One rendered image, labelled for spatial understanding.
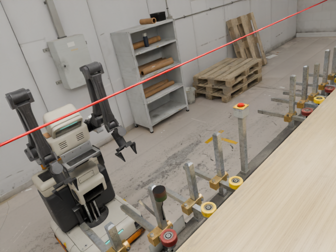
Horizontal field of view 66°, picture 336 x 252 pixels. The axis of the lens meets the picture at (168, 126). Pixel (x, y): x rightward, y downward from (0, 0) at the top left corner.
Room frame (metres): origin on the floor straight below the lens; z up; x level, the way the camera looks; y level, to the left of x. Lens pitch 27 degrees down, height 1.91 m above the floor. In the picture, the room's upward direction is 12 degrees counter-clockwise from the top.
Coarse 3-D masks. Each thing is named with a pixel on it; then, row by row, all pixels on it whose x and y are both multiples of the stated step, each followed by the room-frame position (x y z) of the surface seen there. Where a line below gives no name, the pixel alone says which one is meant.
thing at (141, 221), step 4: (124, 204) 1.18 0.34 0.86; (120, 208) 1.18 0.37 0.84; (124, 208) 1.15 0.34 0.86; (128, 208) 1.14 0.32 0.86; (124, 212) 1.15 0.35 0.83; (128, 212) 1.11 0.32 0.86; (132, 212) 1.10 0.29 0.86; (132, 216) 1.08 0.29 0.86; (136, 216) 1.07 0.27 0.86; (140, 216) 1.06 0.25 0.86; (136, 220) 1.05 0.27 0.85; (140, 220) 1.03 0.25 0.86; (144, 220) 1.03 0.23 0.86; (140, 224) 1.02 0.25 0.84; (144, 224) 1.00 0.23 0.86; (148, 224) 0.99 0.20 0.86; (144, 228) 1.00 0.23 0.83; (148, 228) 0.97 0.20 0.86; (152, 228) 0.96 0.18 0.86; (160, 240) 0.90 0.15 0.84; (172, 248) 0.84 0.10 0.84
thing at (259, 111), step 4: (260, 112) 2.06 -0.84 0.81; (264, 112) 2.03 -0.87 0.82; (268, 112) 2.00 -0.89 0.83; (272, 112) 1.97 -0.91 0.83; (276, 112) 1.96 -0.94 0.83; (276, 116) 1.94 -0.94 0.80; (280, 116) 1.92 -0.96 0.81; (292, 116) 1.84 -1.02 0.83; (296, 116) 1.83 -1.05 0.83; (300, 116) 1.81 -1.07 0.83; (296, 120) 1.81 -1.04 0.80; (300, 120) 1.79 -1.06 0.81
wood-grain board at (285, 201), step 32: (320, 128) 1.49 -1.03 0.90; (288, 160) 1.22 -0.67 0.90; (320, 160) 1.17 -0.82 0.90; (256, 192) 1.02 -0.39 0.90; (288, 192) 0.98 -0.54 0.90; (320, 192) 0.93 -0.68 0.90; (224, 224) 0.86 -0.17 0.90; (256, 224) 0.83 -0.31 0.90; (288, 224) 0.79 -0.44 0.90; (320, 224) 0.76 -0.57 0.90
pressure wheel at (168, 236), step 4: (164, 232) 0.88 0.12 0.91; (168, 232) 0.88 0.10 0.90; (172, 232) 0.87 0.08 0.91; (160, 236) 0.86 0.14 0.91; (164, 236) 0.86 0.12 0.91; (168, 236) 0.86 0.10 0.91; (172, 236) 0.85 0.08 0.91; (176, 236) 0.85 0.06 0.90; (164, 240) 0.84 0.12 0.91; (168, 240) 0.83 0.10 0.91; (172, 240) 0.83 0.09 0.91; (176, 240) 0.84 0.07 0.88; (164, 244) 0.83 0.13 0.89; (168, 244) 0.82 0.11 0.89; (172, 244) 0.83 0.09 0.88
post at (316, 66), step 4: (316, 64) 2.20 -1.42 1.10; (316, 68) 2.19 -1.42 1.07; (316, 72) 2.19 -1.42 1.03; (316, 76) 2.19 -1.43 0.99; (316, 80) 2.19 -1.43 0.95; (312, 84) 2.21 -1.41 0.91; (316, 84) 2.19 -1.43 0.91; (312, 88) 2.21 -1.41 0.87; (316, 88) 2.19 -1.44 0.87; (312, 92) 2.21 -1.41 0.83; (316, 92) 2.20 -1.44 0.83
